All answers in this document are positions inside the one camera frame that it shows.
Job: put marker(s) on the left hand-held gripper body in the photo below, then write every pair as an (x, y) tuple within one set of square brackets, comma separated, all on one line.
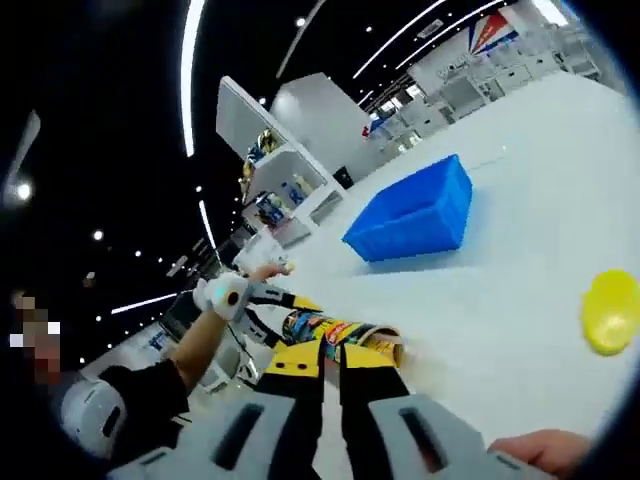
[(220, 295)]

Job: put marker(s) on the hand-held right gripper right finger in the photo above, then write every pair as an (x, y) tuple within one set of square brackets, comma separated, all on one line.
[(380, 400)]

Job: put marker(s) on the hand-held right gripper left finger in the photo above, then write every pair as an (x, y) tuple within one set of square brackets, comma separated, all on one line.
[(280, 410)]

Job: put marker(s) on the dark printed chip container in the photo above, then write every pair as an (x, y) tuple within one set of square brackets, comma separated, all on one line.
[(345, 332)]

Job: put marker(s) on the blue plastic box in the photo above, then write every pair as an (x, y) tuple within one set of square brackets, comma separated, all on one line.
[(450, 210)]

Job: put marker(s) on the yellow plastic container lid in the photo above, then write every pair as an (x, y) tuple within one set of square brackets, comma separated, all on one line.
[(610, 310)]

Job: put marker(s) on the white box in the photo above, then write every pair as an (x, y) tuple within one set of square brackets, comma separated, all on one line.
[(257, 252)]

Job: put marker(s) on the small black box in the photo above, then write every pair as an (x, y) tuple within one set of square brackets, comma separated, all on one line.
[(343, 177)]

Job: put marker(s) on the person's right hand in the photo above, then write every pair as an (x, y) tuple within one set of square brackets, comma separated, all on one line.
[(545, 447)]

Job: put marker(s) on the blue drink bottle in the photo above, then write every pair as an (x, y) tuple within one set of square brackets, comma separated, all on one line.
[(288, 192), (268, 209)]

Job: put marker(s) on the pale yellow drink bottle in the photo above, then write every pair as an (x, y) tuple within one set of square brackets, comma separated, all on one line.
[(301, 183)]

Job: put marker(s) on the blue yellow snack packet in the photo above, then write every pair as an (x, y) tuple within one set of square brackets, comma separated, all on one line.
[(254, 157)]

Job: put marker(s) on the yellow green snack packet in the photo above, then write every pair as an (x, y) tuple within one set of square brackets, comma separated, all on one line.
[(266, 140)]

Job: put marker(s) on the white chest-worn device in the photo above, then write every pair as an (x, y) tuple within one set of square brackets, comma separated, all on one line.
[(85, 415)]

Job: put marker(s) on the white display shelf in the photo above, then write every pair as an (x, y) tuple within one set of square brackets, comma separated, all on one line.
[(240, 110)]

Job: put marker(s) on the white square pillar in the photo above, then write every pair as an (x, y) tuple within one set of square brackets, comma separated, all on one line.
[(320, 115)]

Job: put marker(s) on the blue red plastic item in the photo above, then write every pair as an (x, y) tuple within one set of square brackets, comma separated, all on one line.
[(377, 125)]

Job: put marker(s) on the curved ceiling light strip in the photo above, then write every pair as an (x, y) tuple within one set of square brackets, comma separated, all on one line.
[(190, 75)]

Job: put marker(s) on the ceiling air vent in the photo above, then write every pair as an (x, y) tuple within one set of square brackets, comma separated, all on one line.
[(430, 29)]

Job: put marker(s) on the row of white office desks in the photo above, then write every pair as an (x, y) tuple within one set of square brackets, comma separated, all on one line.
[(500, 75)]

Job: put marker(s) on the red blue wall poster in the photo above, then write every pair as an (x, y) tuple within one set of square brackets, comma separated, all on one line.
[(492, 32)]

